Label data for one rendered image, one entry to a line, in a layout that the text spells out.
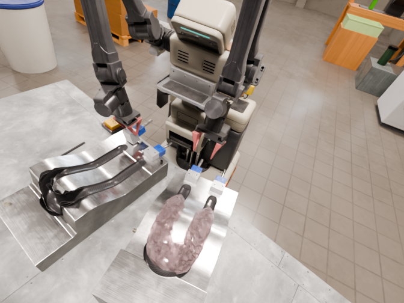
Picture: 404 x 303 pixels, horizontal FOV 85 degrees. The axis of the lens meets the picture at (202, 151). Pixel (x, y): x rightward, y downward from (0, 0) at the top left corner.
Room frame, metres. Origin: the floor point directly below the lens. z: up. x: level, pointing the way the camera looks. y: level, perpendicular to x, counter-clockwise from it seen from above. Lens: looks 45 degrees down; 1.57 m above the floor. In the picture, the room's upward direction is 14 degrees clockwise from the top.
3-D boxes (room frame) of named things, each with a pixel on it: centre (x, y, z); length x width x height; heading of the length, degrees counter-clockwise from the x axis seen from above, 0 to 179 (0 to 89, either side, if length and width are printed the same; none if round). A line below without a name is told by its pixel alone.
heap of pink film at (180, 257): (0.32, 0.00, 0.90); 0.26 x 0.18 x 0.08; 169
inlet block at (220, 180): (0.57, -0.10, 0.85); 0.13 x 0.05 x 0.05; 169
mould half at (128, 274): (0.31, 0.00, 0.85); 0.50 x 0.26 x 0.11; 169
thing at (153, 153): (0.62, 0.17, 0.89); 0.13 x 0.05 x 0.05; 151
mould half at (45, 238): (0.41, 0.35, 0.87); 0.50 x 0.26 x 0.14; 151
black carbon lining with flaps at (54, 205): (0.42, 0.34, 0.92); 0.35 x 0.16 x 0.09; 151
